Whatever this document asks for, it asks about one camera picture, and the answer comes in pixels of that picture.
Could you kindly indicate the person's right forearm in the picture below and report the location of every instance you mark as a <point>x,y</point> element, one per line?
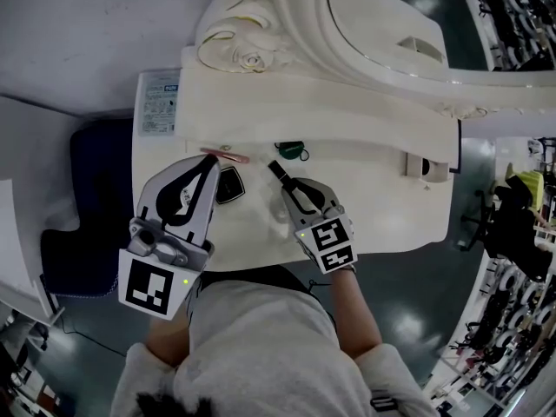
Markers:
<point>354,315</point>

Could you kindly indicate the oval white-framed mirror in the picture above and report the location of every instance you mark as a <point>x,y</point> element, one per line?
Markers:
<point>313,37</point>

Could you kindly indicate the black makeup tube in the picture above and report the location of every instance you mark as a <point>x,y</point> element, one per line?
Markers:
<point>277,171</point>

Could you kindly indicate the yellow-green chair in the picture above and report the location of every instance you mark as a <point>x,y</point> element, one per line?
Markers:
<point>533,181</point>

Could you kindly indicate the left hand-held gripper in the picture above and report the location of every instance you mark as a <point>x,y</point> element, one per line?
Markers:
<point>145,287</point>

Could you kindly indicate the white cabinet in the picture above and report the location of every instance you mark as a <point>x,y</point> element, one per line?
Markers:
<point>30,180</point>

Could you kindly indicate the green round makeup item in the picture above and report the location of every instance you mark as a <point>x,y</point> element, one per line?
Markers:
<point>290,149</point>

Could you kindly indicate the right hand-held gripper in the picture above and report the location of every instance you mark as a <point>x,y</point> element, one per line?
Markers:
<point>330,241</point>

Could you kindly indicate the dark blue cushioned seat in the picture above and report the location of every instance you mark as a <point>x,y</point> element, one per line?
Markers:
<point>100,215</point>

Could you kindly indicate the person's left forearm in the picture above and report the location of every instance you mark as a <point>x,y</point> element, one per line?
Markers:
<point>169,341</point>

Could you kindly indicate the pink makeup tube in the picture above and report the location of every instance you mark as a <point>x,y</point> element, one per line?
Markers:
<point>232,156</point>

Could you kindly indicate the white rack of headsets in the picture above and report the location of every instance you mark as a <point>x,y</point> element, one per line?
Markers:
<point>508,328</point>
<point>517,20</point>

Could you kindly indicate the black square makeup compact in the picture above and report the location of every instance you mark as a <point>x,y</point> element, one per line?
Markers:
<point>230,185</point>

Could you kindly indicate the white vanity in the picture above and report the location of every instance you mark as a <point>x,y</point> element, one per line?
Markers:
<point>369,215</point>

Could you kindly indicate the dark equipment pile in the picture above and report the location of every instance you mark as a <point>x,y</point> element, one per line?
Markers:
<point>19,363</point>

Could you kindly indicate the white labelled appliance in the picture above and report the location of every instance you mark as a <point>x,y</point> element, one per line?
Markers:
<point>158,102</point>

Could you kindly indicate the grey sweatshirt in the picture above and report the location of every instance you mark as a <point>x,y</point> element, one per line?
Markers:
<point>260,354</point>

